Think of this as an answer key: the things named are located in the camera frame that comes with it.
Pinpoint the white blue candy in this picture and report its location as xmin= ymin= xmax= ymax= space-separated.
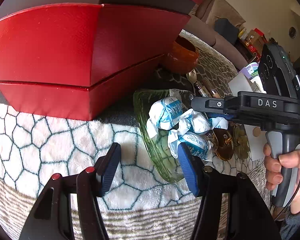
xmin=178 ymin=109 xmax=229 ymax=135
xmin=146 ymin=96 xmax=183 ymax=139
xmin=167 ymin=129 xmax=213 ymax=161

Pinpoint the clear green glass bowl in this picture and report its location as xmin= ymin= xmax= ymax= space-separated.
xmin=133 ymin=89 xmax=195 ymax=183

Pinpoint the person right hand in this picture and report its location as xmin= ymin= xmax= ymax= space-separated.
xmin=263 ymin=142 xmax=300 ymax=215

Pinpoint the metal spoon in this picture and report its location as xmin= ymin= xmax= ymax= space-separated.
xmin=186 ymin=69 xmax=208 ymax=97

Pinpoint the amber glass leaf dish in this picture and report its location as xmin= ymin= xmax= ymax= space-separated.
xmin=213 ymin=128 xmax=234 ymax=161

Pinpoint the white cardboard box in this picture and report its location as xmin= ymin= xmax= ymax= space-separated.
xmin=228 ymin=73 xmax=267 ymax=161

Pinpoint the green flower shaped dish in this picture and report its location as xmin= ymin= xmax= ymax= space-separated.
xmin=232 ymin=124 xmax=250 ymax=160

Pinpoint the orange ceramic ashtray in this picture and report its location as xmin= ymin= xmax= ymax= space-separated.
xmin=163 ymin=35 xmax=199 ymax=75

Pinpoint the dark blue cushion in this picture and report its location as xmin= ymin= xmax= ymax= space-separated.
xmin=214 ymin=18 xmax=239 ymax=45

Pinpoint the brown fabric sofa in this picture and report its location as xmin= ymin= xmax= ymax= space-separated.
xmin=184 ymin=0 xmax=248 ymax=70

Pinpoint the red gift box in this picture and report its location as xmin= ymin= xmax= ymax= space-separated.
xmin=0 ymin=0 xmax=203 ymax=121

